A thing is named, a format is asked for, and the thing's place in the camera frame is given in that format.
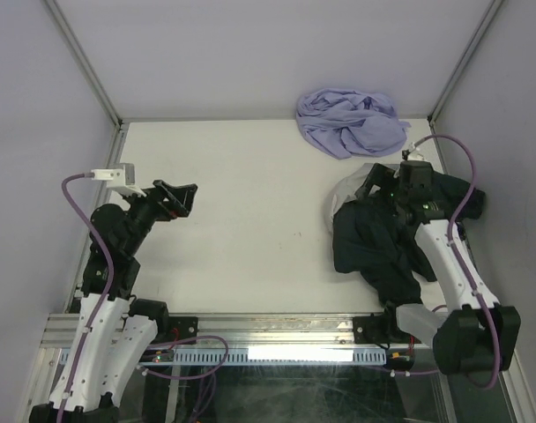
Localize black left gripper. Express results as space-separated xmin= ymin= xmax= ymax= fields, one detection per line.
xmin=122 ymin=178 xmax=196 ymax=256

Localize dark green grey jacket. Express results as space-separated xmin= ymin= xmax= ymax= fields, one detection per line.
xmin=324 ymin=161 xmax=487 ymax=306

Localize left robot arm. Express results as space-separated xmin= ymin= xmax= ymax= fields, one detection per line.
xmin=29 ymin=180 xmax=197 ymax=422

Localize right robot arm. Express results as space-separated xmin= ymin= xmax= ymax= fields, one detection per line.
xmin=356 ymin=160 xmax=521 ymax=375

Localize crumpled lavender cloth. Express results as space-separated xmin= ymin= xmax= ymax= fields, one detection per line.
xmin=295 ymin=88 xmax=411 ymax=160

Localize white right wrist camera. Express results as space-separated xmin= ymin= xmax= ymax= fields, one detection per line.
xmin=401 ymin=142 xmax=427 ymax=161

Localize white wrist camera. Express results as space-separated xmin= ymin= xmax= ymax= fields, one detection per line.
xmin=89 ymin=163 xmax=146 ymax=197
xmin=401 ymin=142 xmax=427 ymax=161

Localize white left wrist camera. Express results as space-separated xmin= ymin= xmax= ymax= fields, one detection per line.
xmin=89 ymin=163 xmax=146 ymax=197

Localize right aluminium corner post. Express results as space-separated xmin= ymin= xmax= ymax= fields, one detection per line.
xmin=428 ymin=0 xmax=506 ymax=130

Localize aluminium corner post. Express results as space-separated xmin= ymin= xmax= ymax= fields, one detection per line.
xmin=41 ymin=0 xmax=123 ymax=127
xmin=428 ymin=0 xmax=506 ymax=130

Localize slotted grey cable duct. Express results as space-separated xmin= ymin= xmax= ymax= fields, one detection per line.
xmin=58 ymin=347 xmax=389 ymax=366

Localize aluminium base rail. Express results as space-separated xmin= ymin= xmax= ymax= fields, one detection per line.
xmin=41 ymin=310 xmax=514 ymax=352

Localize purple cable under duct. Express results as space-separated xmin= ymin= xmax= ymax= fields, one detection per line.
xmin=135 ymin=335 xmax=230 ymax=423

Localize left aluminium corner post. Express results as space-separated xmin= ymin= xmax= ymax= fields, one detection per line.
xmin=41 ymin=0 xmax=123 ymax=127

